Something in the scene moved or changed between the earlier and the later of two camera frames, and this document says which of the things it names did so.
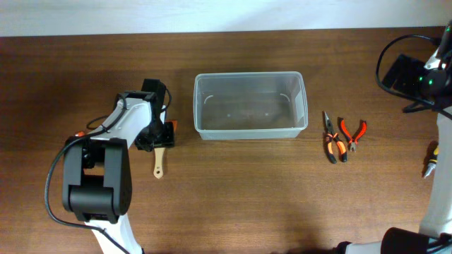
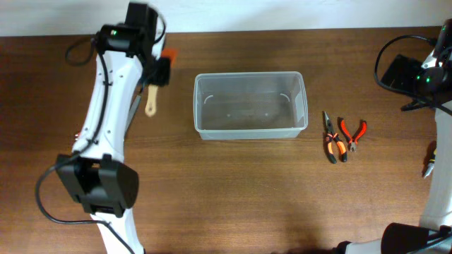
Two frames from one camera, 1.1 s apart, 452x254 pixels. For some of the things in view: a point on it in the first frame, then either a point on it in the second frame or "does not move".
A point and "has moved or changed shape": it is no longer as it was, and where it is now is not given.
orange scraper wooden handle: x=158 y=171 has moved or changed shape
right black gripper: x=412 y=67 does not move
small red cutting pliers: x=360 y=131 does not move
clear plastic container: x=233 y=105 does not move
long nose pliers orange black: x=330 y=136 does not move
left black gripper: x=167 y=140 to x=165 y=78
